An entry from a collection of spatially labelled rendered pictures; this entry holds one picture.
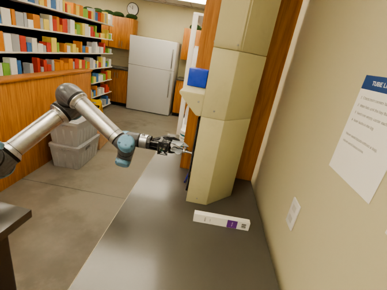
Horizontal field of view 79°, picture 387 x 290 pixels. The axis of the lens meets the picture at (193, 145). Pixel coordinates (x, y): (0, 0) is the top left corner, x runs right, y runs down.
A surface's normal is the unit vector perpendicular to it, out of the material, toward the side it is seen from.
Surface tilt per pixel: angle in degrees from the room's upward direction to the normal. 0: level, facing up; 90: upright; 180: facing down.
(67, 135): 96
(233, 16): 90
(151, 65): 90
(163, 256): 0
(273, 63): 90
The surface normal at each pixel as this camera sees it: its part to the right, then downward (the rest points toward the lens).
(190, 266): 0.16, -0.92
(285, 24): -0.10, 0.36
